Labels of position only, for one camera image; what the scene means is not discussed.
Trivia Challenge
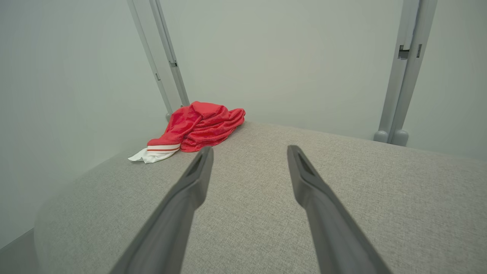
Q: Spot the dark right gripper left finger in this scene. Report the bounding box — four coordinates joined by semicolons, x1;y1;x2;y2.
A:
110;147;214;274

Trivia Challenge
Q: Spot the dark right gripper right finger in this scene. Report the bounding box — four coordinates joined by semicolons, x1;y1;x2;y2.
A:
287;145;392;274

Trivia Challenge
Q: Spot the red shirt with white sleeves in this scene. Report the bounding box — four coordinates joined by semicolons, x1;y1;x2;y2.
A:
128;101;246;164

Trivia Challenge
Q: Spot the grey partition post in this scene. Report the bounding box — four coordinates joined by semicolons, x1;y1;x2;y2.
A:
150;0;190;109
390;0;438;147
127;0;179;121
374;0;421;143

